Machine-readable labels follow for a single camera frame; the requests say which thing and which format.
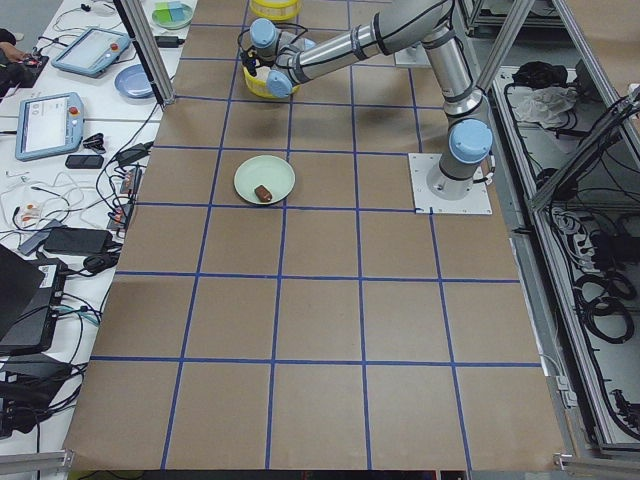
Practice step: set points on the green plate with blocks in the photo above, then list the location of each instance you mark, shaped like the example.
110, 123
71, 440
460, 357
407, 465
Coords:
172, 15

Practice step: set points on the black power brick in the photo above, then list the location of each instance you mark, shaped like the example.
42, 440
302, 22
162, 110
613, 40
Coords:
76, 241

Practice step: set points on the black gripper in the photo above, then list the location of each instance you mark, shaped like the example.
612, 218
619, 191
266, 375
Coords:
258, 68

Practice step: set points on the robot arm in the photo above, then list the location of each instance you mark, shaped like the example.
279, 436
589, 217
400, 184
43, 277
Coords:
292, 60

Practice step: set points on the aluminium frame post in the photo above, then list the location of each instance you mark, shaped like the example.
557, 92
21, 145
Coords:
139, 31

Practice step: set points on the light green plate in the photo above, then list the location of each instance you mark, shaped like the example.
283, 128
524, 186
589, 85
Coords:
273, 172

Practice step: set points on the blue teach pendant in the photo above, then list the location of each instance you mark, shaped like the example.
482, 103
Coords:
92, 52
49, 126

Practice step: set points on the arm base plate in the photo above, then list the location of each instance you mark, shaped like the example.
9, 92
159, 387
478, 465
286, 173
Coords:
435, 193

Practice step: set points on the yellow bamboo steamer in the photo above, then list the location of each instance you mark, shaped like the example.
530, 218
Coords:
257, 84
276, 10

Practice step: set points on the brown bun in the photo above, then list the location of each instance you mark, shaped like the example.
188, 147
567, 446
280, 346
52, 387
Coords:
263, 194

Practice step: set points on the blue plate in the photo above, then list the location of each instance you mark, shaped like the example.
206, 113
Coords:
132, 82

